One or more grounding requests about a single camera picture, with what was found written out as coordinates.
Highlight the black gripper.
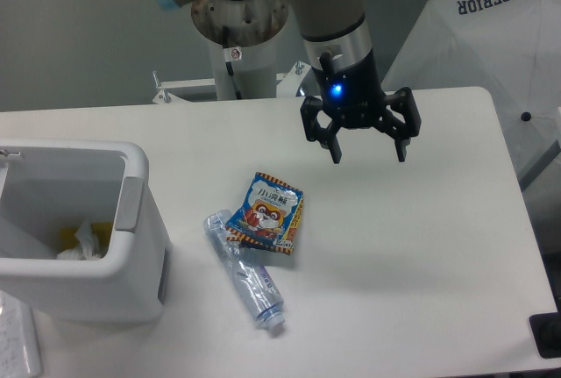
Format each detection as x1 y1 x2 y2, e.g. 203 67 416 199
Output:
300 50 422 164

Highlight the blue raccoon snack bag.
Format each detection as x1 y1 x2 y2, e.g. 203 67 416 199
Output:
225 172 304 255

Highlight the crushed clear plastic bottle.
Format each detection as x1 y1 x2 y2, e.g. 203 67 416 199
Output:
202 210 285 336

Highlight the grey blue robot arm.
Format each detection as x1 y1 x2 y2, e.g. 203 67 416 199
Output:
157 0 422 161

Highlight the yellow trash piece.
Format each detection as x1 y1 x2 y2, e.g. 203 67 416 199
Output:
60 222 113 250

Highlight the white plastic trash can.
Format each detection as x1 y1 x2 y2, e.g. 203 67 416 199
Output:
1 139 171 323

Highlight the white superior umbrella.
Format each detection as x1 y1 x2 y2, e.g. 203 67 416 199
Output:
382 0 560 175

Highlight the black device at edge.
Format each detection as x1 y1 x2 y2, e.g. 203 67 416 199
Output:
529 312 560 359

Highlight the white crumpled tissue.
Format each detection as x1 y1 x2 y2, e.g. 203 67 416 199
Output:
56 219 103 260

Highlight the handwritten paper sheet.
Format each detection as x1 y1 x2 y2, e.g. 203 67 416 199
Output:
1 291 43 377

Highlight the white metal bracket middle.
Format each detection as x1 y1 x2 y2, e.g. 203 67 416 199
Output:
276 61 313 97

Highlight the white metal bracket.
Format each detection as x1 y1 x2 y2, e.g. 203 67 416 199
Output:
276 61 313 97
152 71 217 104

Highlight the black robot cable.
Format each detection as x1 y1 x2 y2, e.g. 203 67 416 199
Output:
221 25 243 101

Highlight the white metal bracket left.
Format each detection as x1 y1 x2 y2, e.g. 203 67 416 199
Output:
152 71 217 104

